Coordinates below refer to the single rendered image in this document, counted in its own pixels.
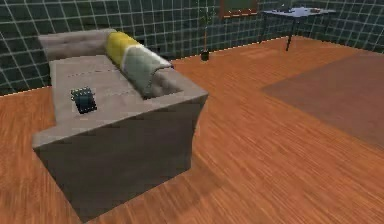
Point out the thin floor lamp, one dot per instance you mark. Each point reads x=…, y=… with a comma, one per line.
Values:
x=205, y=53

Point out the grey brown sofa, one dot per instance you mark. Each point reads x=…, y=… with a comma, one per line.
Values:
x=133, y=140

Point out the yellow and grey pillow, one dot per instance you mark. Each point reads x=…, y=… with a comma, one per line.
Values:
x=135, y=60

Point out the dark teal remote control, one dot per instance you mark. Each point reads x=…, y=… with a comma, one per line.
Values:
x=84, y=100

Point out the black legged blue table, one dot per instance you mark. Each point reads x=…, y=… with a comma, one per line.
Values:
x=296, y=13

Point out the small red object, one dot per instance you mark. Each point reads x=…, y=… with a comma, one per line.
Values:
x=315, y=10

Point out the brown framed wall picture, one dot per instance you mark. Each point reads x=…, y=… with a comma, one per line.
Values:
x=238, y=7

